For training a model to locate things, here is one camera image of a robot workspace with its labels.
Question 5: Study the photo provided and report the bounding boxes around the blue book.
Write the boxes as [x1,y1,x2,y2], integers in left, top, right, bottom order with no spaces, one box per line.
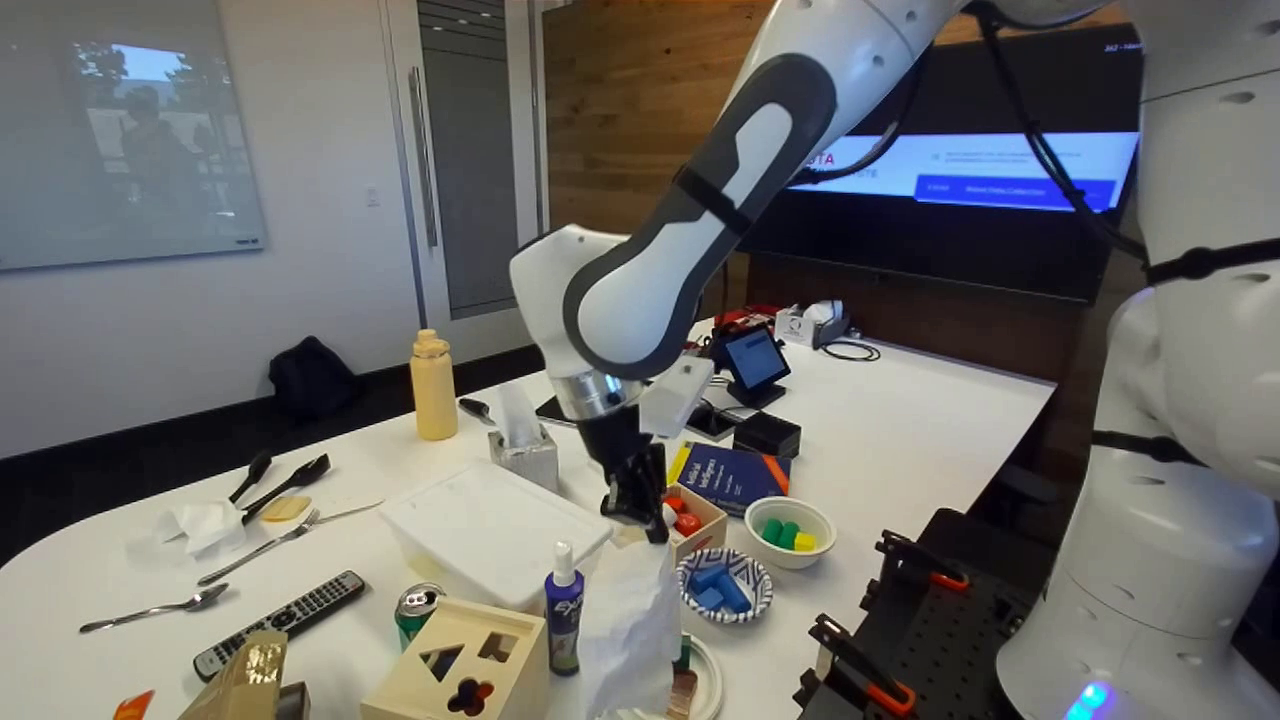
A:
[669,437,797,526]

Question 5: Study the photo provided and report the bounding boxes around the wall television screen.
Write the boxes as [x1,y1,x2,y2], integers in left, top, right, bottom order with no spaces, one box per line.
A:
[781,19,1154,222]

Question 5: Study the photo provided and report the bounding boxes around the white bowl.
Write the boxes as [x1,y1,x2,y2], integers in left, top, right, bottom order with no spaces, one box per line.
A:
[741,492,846,578]

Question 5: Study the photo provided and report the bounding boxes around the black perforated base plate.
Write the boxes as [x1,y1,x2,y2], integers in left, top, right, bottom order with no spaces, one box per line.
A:
[789,504,1072,720]

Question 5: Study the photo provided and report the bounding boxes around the crumpled white paper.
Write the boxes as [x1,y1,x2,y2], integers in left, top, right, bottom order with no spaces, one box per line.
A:
[123,498,254,564]

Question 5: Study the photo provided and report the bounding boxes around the small blue label bottle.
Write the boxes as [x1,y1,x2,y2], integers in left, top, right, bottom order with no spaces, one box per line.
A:
[540,538,588,681]

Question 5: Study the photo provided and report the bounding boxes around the marble pattern tissue box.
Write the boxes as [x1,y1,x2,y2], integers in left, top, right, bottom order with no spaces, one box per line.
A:
[483,421,566,498]

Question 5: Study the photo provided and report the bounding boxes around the green soda can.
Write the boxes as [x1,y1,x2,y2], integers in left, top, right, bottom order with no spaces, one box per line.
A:
[394,581,447,651]

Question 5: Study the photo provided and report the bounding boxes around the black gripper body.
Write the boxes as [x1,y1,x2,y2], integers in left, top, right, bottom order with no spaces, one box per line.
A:
[571,396,673,526]

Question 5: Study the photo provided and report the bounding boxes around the red object behind tablet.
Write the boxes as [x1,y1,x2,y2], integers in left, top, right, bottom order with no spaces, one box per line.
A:
[716,310,781,339]

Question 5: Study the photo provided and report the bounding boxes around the silver fork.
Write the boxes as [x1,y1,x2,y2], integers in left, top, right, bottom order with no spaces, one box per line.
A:
[72,578,236,642]

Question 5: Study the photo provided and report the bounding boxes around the small wooden tray box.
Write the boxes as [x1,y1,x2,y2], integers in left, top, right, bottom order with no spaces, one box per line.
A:
[662,481,738,564]

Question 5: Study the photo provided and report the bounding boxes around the gold foil snack bag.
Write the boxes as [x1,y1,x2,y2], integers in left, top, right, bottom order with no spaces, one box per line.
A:
[177,626,312,720]

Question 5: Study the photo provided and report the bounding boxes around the green toy block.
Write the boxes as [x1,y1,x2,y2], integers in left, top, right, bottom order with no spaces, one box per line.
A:
[756,512,803,551]

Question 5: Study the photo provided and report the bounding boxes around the small orange piece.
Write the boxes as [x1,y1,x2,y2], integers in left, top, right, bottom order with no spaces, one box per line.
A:
[107,685,159,720]

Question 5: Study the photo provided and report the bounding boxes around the wall whiteboard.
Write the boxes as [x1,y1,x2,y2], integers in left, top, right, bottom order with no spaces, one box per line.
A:
[0,0,274,281]

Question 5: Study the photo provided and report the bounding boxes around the black remote control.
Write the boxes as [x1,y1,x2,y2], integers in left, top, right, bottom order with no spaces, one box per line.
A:
[190,567,371,689]

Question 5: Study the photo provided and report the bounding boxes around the white plastic lidded container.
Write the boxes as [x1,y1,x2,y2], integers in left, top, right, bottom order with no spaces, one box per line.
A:
[376,461,619,615]

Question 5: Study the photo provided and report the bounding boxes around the black orange clamp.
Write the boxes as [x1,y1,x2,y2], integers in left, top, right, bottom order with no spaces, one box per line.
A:
[803,608,923,720]
[867,526,976,600]

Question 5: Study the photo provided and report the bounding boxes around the white paper napkin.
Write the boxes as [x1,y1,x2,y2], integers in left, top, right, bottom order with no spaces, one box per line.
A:
[571,526,689,720]

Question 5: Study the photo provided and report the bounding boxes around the black backpack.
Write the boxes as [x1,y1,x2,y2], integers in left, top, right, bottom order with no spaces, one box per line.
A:
[265,331,365,428]

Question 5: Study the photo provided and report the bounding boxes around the white tissue in box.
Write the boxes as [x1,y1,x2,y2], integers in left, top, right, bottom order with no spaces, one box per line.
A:
[494,383,543,454]

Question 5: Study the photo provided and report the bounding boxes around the blue patterned bowl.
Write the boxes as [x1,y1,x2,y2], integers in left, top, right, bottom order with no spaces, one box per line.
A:
[673,543,781,633]

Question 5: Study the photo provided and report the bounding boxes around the yellow squeeze bottle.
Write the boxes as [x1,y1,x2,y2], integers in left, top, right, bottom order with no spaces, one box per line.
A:
[404,323,463,445]

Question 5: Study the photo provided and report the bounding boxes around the wooden shape sorter box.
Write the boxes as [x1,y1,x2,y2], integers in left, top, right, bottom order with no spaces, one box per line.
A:
[356,597,558,720]

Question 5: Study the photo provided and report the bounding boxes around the silver long spoon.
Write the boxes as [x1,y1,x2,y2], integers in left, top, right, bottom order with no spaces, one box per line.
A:
[192,498,390,592]

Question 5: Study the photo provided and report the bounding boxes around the black plastic spoon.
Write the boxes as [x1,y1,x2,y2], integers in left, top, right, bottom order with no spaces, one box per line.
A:
[224,448,281,510]
[236,448,337,528]

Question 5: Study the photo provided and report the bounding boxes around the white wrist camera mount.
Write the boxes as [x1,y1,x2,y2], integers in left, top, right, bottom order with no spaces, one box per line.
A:
[634,351,721,445]

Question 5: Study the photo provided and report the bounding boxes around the black tablet on stand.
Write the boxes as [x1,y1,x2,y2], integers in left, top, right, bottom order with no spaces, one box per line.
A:
[710,321,797,412]

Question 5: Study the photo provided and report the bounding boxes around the blue toy blocks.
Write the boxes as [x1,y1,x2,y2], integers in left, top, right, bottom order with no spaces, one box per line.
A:
[685,556,762,615]

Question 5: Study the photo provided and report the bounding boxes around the tan wooden scoop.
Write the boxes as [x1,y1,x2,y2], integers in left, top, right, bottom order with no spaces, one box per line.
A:
[249,492,322,533]

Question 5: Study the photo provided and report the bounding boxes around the black box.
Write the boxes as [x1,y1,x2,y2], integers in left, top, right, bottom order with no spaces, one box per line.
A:
[728,410,809,472]

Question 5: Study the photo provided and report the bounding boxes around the white desk device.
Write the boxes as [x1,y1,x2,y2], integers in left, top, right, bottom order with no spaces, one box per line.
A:
[769,295,860,355]

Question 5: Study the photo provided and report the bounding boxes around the black table cable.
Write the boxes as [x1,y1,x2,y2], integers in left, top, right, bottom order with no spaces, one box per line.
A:
[819,335,883,368]

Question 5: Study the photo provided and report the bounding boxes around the grey door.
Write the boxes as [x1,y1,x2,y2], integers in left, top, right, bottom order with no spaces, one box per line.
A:
[386,0,554,331]

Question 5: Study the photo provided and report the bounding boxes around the small white plate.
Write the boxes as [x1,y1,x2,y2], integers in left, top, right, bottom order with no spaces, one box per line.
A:
[662,628,728,720]

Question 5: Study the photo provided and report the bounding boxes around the toy food on plate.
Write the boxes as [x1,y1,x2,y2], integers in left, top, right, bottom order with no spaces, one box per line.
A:
[669,636,705,713]

